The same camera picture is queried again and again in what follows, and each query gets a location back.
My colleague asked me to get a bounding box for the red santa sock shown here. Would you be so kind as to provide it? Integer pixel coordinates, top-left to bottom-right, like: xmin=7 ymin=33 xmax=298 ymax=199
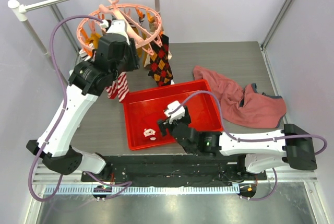
xmin=141 ymin=113 xmax=162 ymax=142

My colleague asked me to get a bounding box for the red white striped sock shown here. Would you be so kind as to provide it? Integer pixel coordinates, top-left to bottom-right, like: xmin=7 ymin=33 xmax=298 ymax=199
xmin=117 ymin=72 xmax=129 ymax=102
xmin=105 ymin=81 xmax=118 ymax=99

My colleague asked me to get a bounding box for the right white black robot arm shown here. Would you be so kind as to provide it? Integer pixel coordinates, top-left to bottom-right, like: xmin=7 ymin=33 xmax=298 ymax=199
xmin=157 ymin=107 xmax=317 ymax=180

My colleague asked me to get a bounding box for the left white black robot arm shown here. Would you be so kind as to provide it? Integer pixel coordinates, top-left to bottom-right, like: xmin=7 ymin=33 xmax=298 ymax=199
xmin=26 ymin=33 xmax=139 ymax=182

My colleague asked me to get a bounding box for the pink round clip hanger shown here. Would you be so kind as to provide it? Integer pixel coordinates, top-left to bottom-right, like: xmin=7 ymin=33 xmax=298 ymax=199
xmin=76 ymin=0 xmax=164 ymax=59

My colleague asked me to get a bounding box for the mustard yellow sock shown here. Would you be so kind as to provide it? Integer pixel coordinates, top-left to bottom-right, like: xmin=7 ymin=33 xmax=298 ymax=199
xmin=142 ymin=32 xmax=150 ymax=68
xmin=86 ymin=32 xmax=101 ymax=49

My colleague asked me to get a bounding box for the red plastic tray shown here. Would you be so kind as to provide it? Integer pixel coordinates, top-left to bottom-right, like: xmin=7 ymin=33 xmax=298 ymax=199
xmin=123 ymin=79 xmax=223 ymax=150

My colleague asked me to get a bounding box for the white black striped sock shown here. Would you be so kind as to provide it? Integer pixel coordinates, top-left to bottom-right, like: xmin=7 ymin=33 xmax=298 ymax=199
xmin=79 ymin=49 xmax=91 ymax=61

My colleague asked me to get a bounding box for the black argyle sock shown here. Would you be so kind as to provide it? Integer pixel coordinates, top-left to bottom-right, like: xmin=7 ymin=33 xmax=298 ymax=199
xmin=149 ymin=22 xmax=172 ymax=60
xmin=148 ymin=34 xmax=173 ymax=87

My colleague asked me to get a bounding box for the pink crumpled garment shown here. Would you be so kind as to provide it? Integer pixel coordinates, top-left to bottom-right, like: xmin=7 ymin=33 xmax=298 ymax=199
xmin=193 ymin=66 xmax=287 ymax=129

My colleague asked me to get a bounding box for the white clothes rack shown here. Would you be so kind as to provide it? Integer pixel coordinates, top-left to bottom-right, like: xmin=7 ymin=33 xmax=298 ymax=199
xmin=7 ymin=0 xmax=160 ymax=75

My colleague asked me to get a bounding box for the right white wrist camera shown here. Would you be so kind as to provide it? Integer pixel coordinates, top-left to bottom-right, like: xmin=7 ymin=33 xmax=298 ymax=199
xmin=164 ymin=101 xmax=186 ymax=124

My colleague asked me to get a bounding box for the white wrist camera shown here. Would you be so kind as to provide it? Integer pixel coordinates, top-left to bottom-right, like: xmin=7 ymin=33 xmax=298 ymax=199
xmin=100 ymin=19 xmax=128 ymax=37
xmin=164 ymin=101 xmax=186 ymax=124

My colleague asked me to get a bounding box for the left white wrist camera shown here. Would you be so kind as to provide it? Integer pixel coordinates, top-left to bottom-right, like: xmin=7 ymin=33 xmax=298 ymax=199
xmin=100 ymin=19 xmax=128 ymax=37

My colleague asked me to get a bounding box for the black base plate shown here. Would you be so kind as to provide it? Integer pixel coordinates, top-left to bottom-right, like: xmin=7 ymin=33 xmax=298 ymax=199
xmin=80 ymin=153 xmax=268 ymax=187

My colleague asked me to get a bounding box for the white slotted cable duct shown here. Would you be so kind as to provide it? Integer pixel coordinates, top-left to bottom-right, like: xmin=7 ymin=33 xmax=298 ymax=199
xmin=57 ymin=184 xmax=240 ymax=195

